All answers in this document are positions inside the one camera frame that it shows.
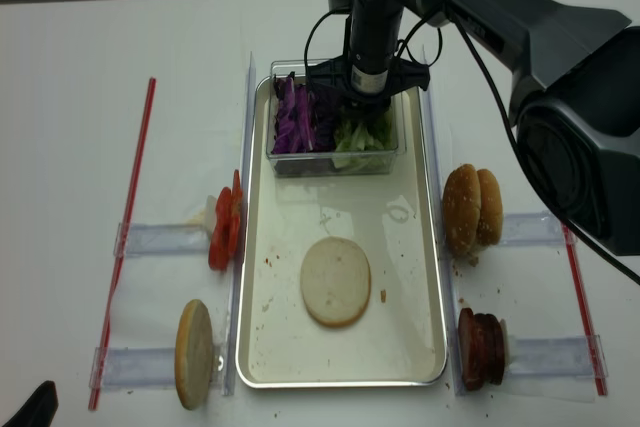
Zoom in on left red rod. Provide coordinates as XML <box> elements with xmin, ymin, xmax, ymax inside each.
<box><xmin>88</xmin><ymin>77</ymin><xmax>156</xmax><ymax>412</ymax></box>

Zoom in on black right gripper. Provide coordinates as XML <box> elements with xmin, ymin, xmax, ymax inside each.
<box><xmin>306</xmin><ymin>54</ymin><xmax>430</xmax><ymax>121</ymax></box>

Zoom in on bun base on tray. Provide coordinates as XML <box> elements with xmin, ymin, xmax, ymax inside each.
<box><xmin>300</xmin><ymin>236</ymin><xmax>372</xmax><ymax>328</ymax></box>

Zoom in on white pusher block upper left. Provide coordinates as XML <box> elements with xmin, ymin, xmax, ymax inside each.
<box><xmin>202</xmin><ymin>195</ymin><xmax>217</xmax><ymax>237</ymax></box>

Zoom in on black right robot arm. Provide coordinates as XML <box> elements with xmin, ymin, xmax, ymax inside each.
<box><xmin>306</xmin><ymin>0</ymin><xmax>639</xmax><ymax>256</ymax></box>

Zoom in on sesame bun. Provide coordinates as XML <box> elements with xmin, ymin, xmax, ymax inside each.
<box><xmin>476</xmin><ymin>169</ymin><xmax>504</xmax><ymax>246</ymax></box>
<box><xmin>442</xmin><ymin>164</ymin><xmax>481</xmax><ymax>258</ymax></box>

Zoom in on white pusher block lower right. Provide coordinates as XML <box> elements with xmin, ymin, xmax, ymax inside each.
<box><xmin>499</xmin><ymin>318</ymin><xmax>515</xmax><ymax>376</ymax></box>

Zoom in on clear rail upper left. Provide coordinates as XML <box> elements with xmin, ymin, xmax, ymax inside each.
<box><xmin>113</xmin><ymin>223</ymin><xmax>210</xmax><ymax>258</ymax></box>

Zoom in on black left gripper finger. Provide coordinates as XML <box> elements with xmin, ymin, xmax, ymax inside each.
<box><xmin>3</xmin><ymin>380</ymin><xmax>59</xmax><ymax>427</ymax></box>

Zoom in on sesame bun rear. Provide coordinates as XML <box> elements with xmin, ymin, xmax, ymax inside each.
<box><xmin>476</xmin><ymin>169</ymin><xmax>504</xmax><ymax>246</ymax></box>

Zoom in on right red rod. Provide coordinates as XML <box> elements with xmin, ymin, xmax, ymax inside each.
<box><xmin>562</xmin><ymin>225</ymin><xmax>608</xmax><ymax>397</ymax></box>

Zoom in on cream metal tray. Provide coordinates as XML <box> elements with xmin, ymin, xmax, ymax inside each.
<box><xmin>236</xmin><ymin>79</ymin><xmax>447</xmax><ymax>389</ymax></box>

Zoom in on sesame bun front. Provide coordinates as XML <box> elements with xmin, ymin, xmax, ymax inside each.
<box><xmin>442</xmin><ymin>164</ymin><xmax>481</xmax><ymax>258</ymax></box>

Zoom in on clear rail lower right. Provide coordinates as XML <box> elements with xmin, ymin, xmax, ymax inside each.
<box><xmin>505</xmin><ymin>335</ymin><xmax>608</xmax><ymax>379</ymax></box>

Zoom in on clear plastic salad box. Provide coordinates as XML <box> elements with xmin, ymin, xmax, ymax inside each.
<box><xmin>265</xmin><ymin>61</ymin><xmax>406</xmax><ymax>177</ymax></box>

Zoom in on purple cabbage shreds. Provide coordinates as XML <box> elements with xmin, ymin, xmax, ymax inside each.
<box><xmin>271</xmin><ymin>72</ymin><xmax>342</xmax><ymax>155</ymax></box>

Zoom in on green lettuce in box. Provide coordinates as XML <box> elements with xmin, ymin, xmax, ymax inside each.
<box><xmin>332</xmin><ymin>110</ymin><xmax>396</xmax><ymax>173</ymax></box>

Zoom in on clear rail upper right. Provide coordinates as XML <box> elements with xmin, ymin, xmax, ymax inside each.
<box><xmin>498</xmin><ymin>211</ymin><xmax>575</xmax><ymax>247</ymax></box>

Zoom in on white pusher block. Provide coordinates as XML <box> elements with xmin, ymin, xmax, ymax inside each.
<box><xmin>202</xmin><ymin>195</ymin><xmax>217</xmax><ymax>237</ymax></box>
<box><xmin>499</xmin><ymin>318</ymin><xmax>515</xmax><ymax>376</ymax></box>

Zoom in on clear rail lower left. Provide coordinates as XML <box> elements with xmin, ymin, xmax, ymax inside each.
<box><xmin>88</xmin><ymin>344</ymin><xmax>226</xmax><ymax>390</ymax></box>

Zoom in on clear rail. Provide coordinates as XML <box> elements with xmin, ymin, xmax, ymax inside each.
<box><xmin>498</xmin><ymin>211</ymin><xmax>575</xmax><ymax>247</ymax></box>
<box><xmin>88</xmin><ymin>344</ymin><xmax>226</xmax><ymax>390</ymax></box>
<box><xmin>505</xmin><ymin>335</ymin><xmax>608</xmax><ymax>379</ymax></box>
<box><xmin>113</xmin><ymin>223</ymin><xmax>210</xmax><ymax>258</ymax></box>

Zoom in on meat patties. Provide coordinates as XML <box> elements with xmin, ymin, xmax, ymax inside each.
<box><xmin>458</xmin><ymin>307</ymin><xmax>507</xmax><ymax>391</ymax></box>

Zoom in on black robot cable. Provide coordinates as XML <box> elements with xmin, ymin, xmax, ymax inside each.
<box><xmin>302</xmin><ymin>0</ymin><xmax>640</xmax><ymax>284</ymax></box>

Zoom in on red rod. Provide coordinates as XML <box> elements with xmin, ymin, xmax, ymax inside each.
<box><xmin>88</xmin><ymin>77</ymin><xmax>156</xmax><ymax>412</ymax></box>
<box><xmin>562</xmin><ymin>225</ymin><xmax>608</xmax><ymax>397</ymax></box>

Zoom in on upright bun half left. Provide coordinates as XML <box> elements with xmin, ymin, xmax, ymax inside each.
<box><xmin>174</xmin><ymin>299</ymin><xmax>214</xmax><ymax>410</ymax></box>

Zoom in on right clear vertical strip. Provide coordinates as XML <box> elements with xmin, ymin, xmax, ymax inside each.
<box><xmin>418</xmin><ymin>44</ymin><xmax>464</xmax><ymax>396</ymax></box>

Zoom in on tomato slices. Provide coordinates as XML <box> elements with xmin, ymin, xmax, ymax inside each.
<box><xmin>208</xmin><ymin>169</ymin><xmax>243</xmax><ymax>271</ymax></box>

